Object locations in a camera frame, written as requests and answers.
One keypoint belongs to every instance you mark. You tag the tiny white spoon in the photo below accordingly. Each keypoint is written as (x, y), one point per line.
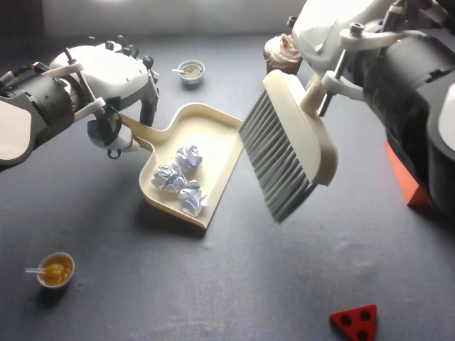
(179, 71)
(35, 270)

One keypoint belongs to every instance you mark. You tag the small bowl of yellow food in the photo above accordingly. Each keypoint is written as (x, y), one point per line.
(57, 273)

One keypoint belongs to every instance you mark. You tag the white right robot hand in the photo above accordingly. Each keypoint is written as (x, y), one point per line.
(320, 35)

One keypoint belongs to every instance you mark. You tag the red triangle with holes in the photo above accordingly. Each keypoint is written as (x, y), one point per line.
(355, 319)

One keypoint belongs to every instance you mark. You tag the cream plastic dustpan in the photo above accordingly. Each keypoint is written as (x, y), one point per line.
(213, 142)

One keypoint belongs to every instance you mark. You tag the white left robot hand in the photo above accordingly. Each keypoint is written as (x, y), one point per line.
(113, 71)

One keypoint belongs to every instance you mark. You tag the small patterned soup bowl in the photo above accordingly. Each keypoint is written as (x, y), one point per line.
(193, 76)

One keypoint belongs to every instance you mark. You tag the toy cupcake with red hearts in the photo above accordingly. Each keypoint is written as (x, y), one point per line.
(281, 53)

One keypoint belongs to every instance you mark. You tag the large orange block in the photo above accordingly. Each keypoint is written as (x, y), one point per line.
(409, 184)

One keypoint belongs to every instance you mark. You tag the white paper ball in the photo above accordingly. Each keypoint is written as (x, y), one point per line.
(168, 177)
(193, 200)
(188, 158)

